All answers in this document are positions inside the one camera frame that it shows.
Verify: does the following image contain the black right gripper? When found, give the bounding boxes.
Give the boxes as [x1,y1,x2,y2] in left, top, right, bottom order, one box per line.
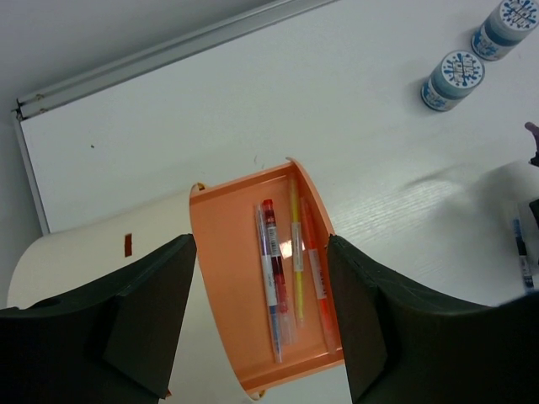
[517,155,539,270]

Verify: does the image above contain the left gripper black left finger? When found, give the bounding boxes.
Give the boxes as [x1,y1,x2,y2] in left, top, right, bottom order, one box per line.
[1,234,197,403]

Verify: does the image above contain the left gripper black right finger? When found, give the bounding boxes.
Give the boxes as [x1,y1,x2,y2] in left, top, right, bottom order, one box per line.
[327,236,538,403]

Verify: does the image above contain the blue gel pen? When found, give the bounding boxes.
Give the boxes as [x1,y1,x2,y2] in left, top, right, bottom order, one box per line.
[512,215,535,294]

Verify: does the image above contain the cream cabinet with legs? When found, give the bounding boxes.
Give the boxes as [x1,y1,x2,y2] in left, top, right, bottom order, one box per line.
[8,184,252,403]

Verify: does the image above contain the red gel pen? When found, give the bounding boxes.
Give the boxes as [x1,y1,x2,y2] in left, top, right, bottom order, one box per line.
[262,199,296,345]

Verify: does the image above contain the yellow pencil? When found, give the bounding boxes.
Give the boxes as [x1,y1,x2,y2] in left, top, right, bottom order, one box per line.
[289,175,305,327]

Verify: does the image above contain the orange drawer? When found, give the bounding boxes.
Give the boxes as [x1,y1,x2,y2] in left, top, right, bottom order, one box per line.
[190,160,344,392]

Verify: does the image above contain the clear blue-cap pen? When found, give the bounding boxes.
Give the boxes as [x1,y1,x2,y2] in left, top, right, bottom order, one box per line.
[255,205,283,364]

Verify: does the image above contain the orange highlighter pen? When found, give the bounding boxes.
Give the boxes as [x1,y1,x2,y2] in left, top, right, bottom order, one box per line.
[300,197,337,354]

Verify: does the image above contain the left blue white jar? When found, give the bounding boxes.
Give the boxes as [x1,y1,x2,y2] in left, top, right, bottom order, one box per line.
[420,50,485,112]

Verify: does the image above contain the blue white jar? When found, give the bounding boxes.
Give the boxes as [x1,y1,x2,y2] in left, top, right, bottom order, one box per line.
[471,0,538,61]
[420,50,485,112]

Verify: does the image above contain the right blue white jar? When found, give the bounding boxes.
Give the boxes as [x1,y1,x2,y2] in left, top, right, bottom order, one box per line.
[471,0,538,61]

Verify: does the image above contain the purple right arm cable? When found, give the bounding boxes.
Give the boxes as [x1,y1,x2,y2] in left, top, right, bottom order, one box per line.
[524,120,539,155]

